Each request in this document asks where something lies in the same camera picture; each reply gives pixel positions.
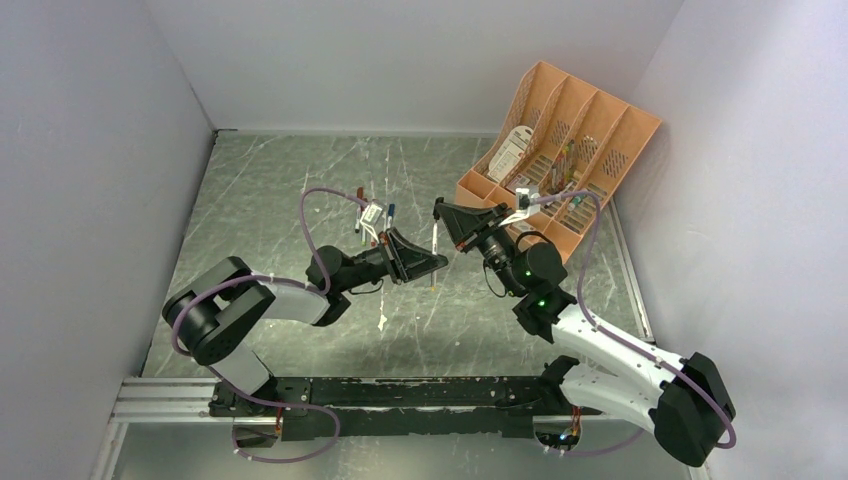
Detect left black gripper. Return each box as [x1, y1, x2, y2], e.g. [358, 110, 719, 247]
[337, 228, 449, 293]

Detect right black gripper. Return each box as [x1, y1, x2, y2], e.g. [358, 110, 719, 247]
[438, 202, 525, 298]

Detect white pen diagonal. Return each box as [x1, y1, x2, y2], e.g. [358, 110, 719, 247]
[385, 203, 396, 230]

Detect black pen cap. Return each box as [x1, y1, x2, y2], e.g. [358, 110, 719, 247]
[432, 197, 444, 223]

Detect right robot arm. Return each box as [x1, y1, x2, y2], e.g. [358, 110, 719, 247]
[433, 198, 738, 467]

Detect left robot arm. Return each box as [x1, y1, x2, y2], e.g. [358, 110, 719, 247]
[162, 228, 448, 416]

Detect white product card package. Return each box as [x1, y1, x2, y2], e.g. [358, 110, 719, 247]
[487, 125, 533, 183]

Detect markers in organizer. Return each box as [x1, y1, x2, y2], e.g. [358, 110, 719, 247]
[537, 139, 581, 212]

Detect orange plastic desk organizer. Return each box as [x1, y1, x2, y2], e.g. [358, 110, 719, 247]
[454, 60, 663, 264]

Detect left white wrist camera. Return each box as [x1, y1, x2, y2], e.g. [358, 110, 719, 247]
[360, 202, 386, 245]

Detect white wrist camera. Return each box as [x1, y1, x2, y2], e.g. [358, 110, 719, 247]
[360, 202, 386, 245]
[500, 186, 541, 227]

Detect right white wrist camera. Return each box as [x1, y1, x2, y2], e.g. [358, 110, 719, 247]
[500, 186, 541, 227]

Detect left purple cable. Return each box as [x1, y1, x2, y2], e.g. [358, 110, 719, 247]
[170, 188, 370, 464]

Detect aluminium rail frame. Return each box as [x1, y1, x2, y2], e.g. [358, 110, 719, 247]
[115, 374, 660, 420]

